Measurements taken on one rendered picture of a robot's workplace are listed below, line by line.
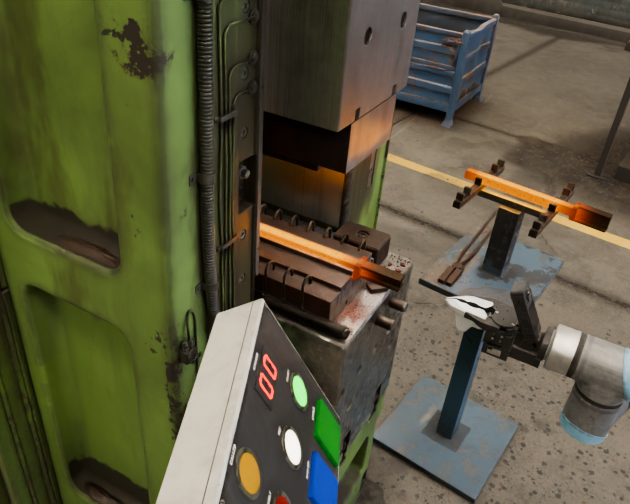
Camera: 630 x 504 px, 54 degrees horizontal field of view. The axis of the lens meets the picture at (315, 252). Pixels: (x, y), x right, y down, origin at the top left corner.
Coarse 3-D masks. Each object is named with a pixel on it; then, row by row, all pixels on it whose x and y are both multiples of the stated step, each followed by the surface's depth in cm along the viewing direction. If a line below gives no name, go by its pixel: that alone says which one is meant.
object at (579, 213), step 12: (492, 180) 169; (504, 180) 170; (516, 192) 166; (528, 192) 165; (540, 192) 165; (540, 204) 164; (564, 204) 160; (576, 204) 160; (576, 216) 160; (588, 216) 158; (600, 216) 156; (600, 228) 157
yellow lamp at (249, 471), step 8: (248, 456) 69; (240, 464) 67; (248, 464) 69; (256, 464) 70; (240, 472) 67; (248, 472) 68; (256, 472) 70; (248, 480) 67; (256, 480) 69; (248, 488) 67; (256, 488) 69
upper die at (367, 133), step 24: (264, 120) 112; (288, 120) 109; (360, 120) 106; (384, 120) 117; (264, 144) 114; (288, 144) 112; (312, 144) 109; (336, 144) 106; (360, 144) 110; (336, 168) 109
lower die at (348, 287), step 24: (264, 216) 148; (264, 240) 139; (312, 240) 141; (336, 240) 142; (264, 264) 134; (288, 264) 133; (312, 264) 134; (336, 264) 133; (288, 288) 129; (312, 288) 128; (336, 288) 128; (360, 288) 140; (312, 312) 128; (336, 312) 130
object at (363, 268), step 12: (264, 228) 141; (276, 228) 141; (288, 240) 138; (300, 240) 138; (312, 252) 136; (324, 252) 135; (336, 252) 135; (348, 264) 132; (360, 264) 131; (372, 264) 131; (360, 276) 132; (372, 276) 131; (384, 276) 129; (396, 276) 128; (396, 288) 129
